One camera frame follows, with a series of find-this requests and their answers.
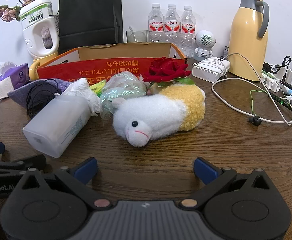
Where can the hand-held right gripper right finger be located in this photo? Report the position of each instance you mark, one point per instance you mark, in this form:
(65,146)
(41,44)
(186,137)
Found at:
(206,170)

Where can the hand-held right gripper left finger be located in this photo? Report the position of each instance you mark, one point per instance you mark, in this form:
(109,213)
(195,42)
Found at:
(84,170)

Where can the translucent white plastic bottle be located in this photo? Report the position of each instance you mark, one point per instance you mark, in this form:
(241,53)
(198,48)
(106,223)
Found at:
(55,125)

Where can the purple knitted cloth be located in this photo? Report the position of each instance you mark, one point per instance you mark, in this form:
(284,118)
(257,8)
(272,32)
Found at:
(18,93)

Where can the white and yellow plush sheep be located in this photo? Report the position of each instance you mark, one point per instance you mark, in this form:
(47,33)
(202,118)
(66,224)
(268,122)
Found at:
(156,115)

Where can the white plastic bag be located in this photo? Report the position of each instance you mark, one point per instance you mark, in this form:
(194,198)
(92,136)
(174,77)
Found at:
(86,92)

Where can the yellow-green packet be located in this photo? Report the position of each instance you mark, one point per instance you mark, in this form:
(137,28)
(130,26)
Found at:
(96,88)

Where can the iridescent plastic wrap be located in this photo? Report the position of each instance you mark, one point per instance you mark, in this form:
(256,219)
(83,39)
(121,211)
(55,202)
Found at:
(121,85)

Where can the red and orange cardboard box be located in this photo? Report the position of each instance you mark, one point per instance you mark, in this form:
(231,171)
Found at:
(61,71)

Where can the red artificial rose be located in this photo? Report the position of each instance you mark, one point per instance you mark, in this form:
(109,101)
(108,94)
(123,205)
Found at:
(166,68)

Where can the purple tissue pack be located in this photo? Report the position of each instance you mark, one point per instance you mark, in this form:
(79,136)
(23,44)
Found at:
(13,78)

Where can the yellow mug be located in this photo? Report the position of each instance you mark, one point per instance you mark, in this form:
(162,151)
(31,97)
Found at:
(33,71)

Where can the white charger brick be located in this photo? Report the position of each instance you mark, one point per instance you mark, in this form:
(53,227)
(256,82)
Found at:
(206,76)

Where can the white power strip with plugs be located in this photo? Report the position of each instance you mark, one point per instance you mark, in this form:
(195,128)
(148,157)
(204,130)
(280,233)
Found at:
(273,85)

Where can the white detergent jug vase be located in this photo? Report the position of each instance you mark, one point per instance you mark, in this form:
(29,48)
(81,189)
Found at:
(35,45)

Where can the small grey box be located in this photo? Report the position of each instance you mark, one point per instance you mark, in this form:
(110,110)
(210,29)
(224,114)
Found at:
(226,52)

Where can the white robot-shaped speaker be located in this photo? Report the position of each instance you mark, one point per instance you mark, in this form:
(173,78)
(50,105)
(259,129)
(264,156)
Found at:
(205,41)

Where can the yellow thermos jug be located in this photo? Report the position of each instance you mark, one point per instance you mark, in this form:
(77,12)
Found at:
(246,42)

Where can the clear water bottle red label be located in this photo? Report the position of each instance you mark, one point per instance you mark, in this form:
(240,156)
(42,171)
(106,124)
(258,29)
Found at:
(172,28)
(156,27)
(187,32)

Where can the clear glass cup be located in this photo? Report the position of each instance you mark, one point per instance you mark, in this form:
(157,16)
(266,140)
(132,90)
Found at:
(139,38)

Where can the white straw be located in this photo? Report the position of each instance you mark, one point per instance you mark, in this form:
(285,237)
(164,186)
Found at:
(132,32)

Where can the black paper bag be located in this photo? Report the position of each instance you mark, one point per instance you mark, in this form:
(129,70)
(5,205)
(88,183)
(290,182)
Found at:
(91,17)

